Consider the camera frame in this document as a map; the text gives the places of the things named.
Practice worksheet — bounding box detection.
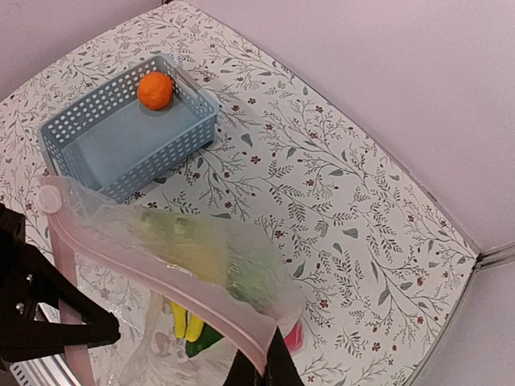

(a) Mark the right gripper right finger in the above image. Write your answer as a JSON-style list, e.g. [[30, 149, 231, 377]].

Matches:
[[223, 328, 303, 386]]

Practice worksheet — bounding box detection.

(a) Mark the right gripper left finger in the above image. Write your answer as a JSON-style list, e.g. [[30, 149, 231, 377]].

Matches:
[[0, 203, 122, 373]]

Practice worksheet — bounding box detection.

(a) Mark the red toy apple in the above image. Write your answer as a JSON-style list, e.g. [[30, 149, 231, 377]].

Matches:
[[284, 320, 304, 355]]

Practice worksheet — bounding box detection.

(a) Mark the yellow toy banana bunch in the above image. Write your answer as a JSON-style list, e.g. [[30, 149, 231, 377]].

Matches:
[[171, 302, 204, 343]]

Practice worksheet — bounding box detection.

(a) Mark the clear zip top bag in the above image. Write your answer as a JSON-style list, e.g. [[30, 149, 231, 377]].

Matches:
[[36, 176, 305, 385]]

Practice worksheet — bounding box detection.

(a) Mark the green toy watermelon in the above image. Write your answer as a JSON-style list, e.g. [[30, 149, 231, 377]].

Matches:
[[135, 210, 287, 314]]

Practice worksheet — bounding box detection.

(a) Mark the blue plastic basket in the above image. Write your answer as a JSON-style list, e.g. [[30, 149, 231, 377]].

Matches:
[[39, 55, 219, 203]]

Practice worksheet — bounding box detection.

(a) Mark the orange toy fruit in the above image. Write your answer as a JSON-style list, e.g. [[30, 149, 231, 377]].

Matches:
[[137, 72, 174, 111]]

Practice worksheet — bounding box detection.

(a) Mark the floral tablecloth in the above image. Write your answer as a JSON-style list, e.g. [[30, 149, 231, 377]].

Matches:
[[1, 1, 477, 385]]

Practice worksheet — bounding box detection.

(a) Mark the right aluminium frame post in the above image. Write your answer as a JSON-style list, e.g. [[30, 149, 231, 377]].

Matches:
[[476, 244, 515, 269]]

